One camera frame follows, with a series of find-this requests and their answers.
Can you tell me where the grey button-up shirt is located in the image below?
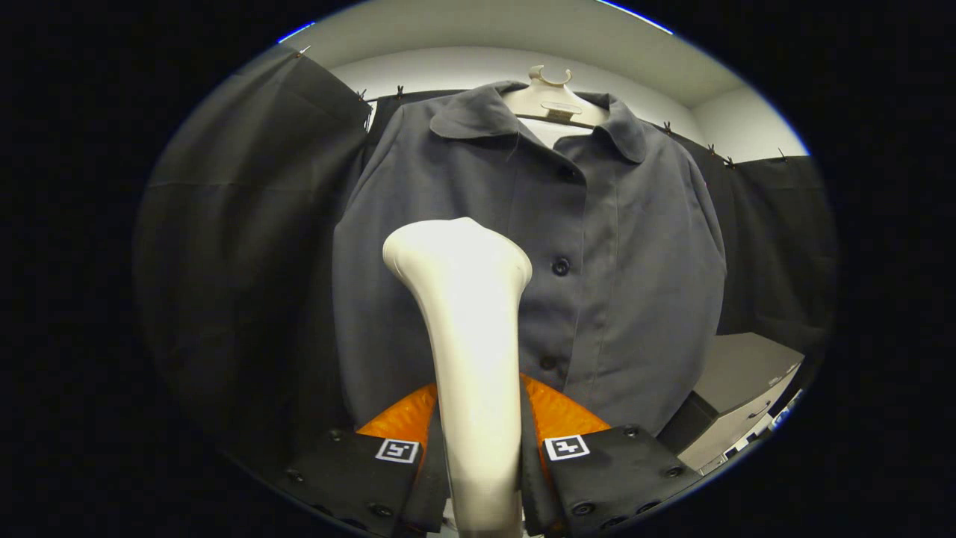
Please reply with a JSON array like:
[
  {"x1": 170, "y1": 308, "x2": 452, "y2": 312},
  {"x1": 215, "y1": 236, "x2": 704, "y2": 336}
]
[{"x1": 332, "y1": 81, "x2": 729, "y2": 438}]

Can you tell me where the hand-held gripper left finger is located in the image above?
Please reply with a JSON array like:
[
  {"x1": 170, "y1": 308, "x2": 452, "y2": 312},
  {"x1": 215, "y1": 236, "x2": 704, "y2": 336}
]
[{"x1": 280, "y1": 383, "x2": 453, "y2": 538}]

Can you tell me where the black backdrop cloth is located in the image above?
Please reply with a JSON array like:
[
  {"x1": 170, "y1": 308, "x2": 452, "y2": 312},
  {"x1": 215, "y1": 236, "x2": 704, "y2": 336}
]
[{"x1": 133, "y1": 45, "x2": 841, "y2": 479}]

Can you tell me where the grey cabinet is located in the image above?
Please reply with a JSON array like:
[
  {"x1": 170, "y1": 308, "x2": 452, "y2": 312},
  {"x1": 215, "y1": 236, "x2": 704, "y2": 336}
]
[{"x1": 657, "y1": 333, "x2": 806, "y2": 473}]

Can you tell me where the white garment support board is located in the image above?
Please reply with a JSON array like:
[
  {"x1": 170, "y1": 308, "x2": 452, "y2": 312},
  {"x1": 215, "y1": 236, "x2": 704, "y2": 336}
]
[{"x1": 523, "y1": 118, "x2": 595, "y2": 150}]

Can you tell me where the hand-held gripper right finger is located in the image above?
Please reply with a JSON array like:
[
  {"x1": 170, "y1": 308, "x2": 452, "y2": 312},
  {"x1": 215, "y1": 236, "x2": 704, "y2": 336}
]
[{"x1": 519, "y1": 374, "x2": 703, "y2": 538}]

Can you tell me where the white garment steamer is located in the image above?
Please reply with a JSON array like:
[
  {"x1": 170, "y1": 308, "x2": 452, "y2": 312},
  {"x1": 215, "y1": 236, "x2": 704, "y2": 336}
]
[{"x1": 382, "y1": 217, "x2": 534, "y2": 538}]

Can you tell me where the beige garment hanger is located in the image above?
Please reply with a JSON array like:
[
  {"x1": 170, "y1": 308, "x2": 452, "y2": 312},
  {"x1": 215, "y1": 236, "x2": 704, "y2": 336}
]
[{"x1": 502, "y1": 65, "x2": 609, "y2": 129}]

